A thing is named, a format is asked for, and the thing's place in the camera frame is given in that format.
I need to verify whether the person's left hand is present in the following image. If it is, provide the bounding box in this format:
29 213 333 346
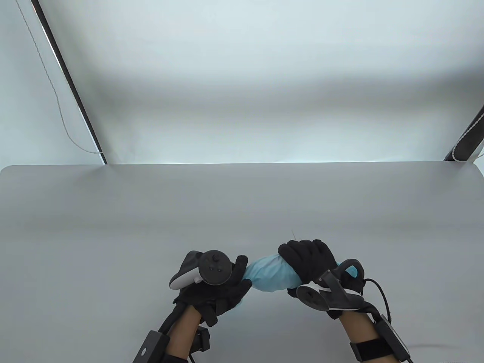
173 255 253 327

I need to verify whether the short black pole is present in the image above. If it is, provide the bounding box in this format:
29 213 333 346
442 102 484 162

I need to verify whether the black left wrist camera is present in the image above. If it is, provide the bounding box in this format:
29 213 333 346
191 326 211 353

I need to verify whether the person's left forearm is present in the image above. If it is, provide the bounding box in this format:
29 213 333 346
166 304 202 360

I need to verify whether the black right wrist strap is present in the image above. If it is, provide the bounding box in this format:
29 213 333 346
349 338 392 361

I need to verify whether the person's right hand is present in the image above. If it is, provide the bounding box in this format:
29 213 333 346
278 239 365 320

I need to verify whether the black left wrist box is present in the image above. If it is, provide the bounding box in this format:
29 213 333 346
132 330 171 363

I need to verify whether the thin white cord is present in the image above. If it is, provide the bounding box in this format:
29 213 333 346
15 0 105 156

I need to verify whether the black white left controller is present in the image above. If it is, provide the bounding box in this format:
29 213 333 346
169 250 233 290

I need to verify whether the black wrist box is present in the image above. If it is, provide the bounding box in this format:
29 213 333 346
376 315 411 360
132 330 171 363

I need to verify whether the person's right forearm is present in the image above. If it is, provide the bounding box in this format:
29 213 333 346
338 312 380 345

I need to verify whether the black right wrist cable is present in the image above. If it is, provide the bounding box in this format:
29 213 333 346
363 278 394 322

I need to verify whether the black right wrist box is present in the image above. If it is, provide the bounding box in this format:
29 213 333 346
376 315 411 360

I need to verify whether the light blue gift wrapping paper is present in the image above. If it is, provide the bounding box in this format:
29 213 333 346
242 254 359 294

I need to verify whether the long black pole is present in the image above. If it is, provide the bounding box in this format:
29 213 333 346
31 0 109 165

